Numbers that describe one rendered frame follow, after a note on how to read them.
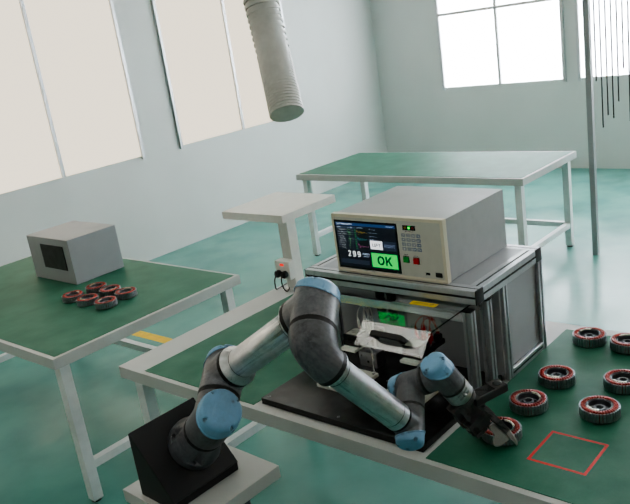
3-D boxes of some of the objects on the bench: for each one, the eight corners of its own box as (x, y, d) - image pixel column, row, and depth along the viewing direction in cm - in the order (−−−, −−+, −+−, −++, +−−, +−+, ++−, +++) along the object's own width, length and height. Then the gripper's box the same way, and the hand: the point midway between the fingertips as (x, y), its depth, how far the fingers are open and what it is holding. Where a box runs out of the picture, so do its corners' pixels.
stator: (498, 452, 204) (497, 440, 203) (473, 435, 214) (472, 423, 213) (530, 438, 208) (530, 426, 207) (505, 422, 218) (504, 410, 217)
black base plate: (423, 452, 209) (422, 445, 209) (262, 403, 251) (261, 397, 251) (502, 381, 242) (502, 374, 242) (348, 348, 284) (347, 342, 284)
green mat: (253, 405, 251) (253, 404, 251) (144, 371, 291) (144, 370, 291) (410, 305, 317) (410, 304, 317) (303, 288, 357) (303, 288, 357)
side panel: (509, 380, 242) (502, 287, 233) (501, 379, 244) (493, 286, 235) (547, 346, 261) (541, 259, 252) (539, 345, 263) (533, 258, 254)
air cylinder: (377, 368, 259) (375, 354, 257) (360, 364, 264) (358, 350, 262) (386, 362, 263) (384, 348, 261) (369, 359, 267) (367, 344, 266)
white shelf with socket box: (298, 318, 321) (281, 215, 309) (239, 307, 346) (221, 211, 333) (348, 290, 346) (334, 194, 333) (290, 281, 370) (275, 191, 357)
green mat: (657, 530, 167) (657, 529, 167) (425, 458, 207) (425, 457, 207) (757, 359, 232) (757, 358, 232) (566, 329, 272) (566, 328, 272)
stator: (523, 421, 217) (522, 409, 216) (502, 405, 228) (501, 394, 226) (556, 410, 220) (555, 399, 219) (534, 395, 230) (533, 384, 229)
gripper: (430, 396, 209) (466, 437, 218) (470, 423, 193) (508, 467, 202) (450, 374, 210) (486, 415, 219) (491, 399, 194) (528, 443, 203)
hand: (502, 432), depth 211 cm, fingers closed on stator, 13 cm apart
